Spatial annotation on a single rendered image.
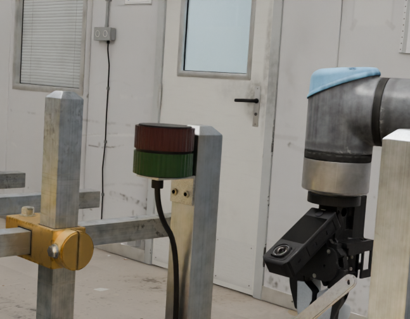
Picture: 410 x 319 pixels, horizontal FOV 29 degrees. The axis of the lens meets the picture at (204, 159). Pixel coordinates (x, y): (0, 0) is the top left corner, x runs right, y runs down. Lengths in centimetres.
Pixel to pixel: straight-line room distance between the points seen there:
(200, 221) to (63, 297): 29
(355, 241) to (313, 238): 8
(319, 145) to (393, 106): 11
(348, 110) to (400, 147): 38
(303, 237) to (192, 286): 24
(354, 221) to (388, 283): 44
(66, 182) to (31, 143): 493
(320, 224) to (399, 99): 19
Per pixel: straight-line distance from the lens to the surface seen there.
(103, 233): 111
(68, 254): 99
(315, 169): 104
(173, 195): 82
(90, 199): 140
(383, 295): 67
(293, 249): 101
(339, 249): 105
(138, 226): 114
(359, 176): 104
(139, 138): 77
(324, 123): 103
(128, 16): 508
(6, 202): 131
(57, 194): 100
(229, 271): 448
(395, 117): 100
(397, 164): 65
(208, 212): 82
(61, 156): 100
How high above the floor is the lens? 117
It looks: 6 degrees down
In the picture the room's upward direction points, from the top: 4 degrees clockwise
